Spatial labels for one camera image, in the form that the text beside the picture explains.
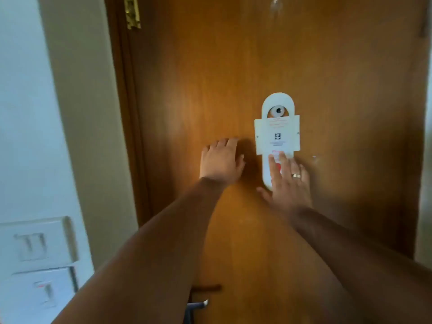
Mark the person's left middle finger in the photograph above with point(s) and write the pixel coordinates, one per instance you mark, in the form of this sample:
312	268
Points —
222	143

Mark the person's left forearm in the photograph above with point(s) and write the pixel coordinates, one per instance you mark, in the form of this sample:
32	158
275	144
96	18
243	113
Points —
152	249

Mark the silver door peephole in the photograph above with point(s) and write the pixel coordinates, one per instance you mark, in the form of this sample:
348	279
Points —
278	111

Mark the person's right hand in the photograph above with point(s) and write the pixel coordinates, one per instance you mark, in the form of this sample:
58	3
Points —
290	192

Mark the person's right middle finger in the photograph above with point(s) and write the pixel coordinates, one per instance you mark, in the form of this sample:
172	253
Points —
285	165

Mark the person's left hand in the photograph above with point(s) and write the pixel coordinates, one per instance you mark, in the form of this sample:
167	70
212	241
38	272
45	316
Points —
218	167

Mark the person's right thumb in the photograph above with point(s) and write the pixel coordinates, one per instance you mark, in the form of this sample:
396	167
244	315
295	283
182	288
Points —
264	193

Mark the person's right little finger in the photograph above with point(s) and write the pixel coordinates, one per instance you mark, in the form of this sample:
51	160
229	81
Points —
304	174

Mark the dark wooden door frame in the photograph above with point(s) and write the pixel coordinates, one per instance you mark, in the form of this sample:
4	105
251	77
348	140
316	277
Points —
125	107

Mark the brown wooden door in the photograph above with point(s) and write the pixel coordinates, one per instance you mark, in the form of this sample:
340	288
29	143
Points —
209	70

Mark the white wall switch plate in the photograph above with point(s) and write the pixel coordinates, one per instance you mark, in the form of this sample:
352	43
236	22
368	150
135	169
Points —
32	296
32	244

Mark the person's left thumb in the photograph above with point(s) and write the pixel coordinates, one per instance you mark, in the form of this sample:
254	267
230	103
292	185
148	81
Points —
241	164

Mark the person's right forearm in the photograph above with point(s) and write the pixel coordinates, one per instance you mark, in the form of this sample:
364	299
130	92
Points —
357	256

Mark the person's left little finger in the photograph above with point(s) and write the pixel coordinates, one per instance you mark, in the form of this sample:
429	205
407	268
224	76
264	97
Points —
205	151

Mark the white door hanger sign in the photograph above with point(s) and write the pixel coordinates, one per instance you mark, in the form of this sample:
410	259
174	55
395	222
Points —
277	133

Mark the brass door hinge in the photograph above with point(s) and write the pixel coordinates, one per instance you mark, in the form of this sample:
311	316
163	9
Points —
132	11

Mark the clear door hook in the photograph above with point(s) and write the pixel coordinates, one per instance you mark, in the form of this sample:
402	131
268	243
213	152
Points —
276	4

